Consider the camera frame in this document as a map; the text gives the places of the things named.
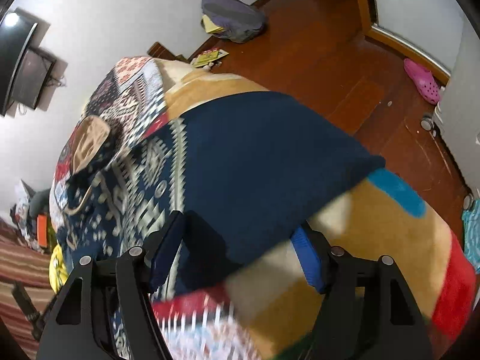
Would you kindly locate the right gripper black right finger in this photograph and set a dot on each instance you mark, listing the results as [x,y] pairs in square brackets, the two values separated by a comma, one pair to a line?
[368,310]

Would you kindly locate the striped red curtain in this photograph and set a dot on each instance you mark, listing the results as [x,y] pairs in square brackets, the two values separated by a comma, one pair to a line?
[20,264]

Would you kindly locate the orange box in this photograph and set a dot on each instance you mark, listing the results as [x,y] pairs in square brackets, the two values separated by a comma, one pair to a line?
[42,230]

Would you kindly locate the small wall monitor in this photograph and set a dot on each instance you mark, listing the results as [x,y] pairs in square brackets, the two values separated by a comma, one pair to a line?
[31,77]

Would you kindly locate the colourful patchwork bed quilt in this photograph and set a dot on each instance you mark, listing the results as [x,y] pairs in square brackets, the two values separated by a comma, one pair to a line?
[135,99]

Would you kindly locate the pink croc shoe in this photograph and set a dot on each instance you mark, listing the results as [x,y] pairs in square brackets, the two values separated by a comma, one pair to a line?
[423,80]

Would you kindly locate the large wall television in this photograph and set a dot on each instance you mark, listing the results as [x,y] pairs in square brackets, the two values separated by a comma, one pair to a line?
[16,33]

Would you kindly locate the picture book on floor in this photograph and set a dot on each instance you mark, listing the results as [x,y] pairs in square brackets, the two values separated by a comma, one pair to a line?
[208,57]

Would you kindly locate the grey purple backpack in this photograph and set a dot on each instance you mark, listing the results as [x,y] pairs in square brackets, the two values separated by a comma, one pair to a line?
[232,20]

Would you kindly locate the yellow cartoon pyjama garment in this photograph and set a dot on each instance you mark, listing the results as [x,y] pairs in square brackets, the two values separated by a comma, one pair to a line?
[58,273]

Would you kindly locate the tan cartoon fleece blanket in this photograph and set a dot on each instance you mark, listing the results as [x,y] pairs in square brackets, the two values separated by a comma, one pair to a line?
[381,215]

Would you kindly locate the cluttered corner table pile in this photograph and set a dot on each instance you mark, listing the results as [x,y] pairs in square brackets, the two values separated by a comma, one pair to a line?
[29,204]

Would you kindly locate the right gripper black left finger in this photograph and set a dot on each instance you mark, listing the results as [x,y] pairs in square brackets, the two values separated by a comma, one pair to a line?
[80,323]

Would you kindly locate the navy patterned hooded sweater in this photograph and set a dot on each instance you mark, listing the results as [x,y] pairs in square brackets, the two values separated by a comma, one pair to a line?
[245,170]

